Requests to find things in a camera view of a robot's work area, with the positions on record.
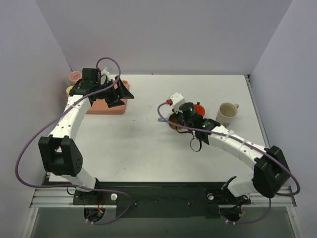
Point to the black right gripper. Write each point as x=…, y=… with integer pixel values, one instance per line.
x=180, y=121

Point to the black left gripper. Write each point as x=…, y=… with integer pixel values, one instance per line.
x=115, y=92

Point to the blue ceramic mug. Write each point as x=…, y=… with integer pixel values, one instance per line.
x=171, y=119

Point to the orange ceramic mug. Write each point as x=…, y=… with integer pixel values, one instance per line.
x=199, y=109

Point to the cream coral-pattern mug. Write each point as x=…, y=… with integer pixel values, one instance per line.
x=226, y=113

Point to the pink ceramic mug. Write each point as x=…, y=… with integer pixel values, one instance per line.
x=74, y=77

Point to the yellow ceramic mug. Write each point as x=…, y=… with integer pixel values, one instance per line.
x=68, y=90

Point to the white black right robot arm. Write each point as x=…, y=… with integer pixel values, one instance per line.
x=270, y=170

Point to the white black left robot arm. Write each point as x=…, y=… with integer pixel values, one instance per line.
x=60, y=155

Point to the salmon pink plastic tray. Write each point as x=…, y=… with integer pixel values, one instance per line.
x=111, y=101

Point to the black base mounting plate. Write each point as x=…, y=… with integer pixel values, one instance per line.
x=172, y=210

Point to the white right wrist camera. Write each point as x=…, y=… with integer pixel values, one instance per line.
x=176, y=100

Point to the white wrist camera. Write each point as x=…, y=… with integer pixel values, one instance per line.
x=106, y=71
x=176, y=100

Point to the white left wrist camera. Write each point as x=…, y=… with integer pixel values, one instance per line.
x=106, y=71

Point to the aluminium right side rail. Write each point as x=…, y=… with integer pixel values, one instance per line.
x=264, y=135

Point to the aluminium rail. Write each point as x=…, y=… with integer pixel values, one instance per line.
x=59, y=197
x=264, y=135

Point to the aluminium front rail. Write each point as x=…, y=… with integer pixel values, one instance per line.
x=59, y=197

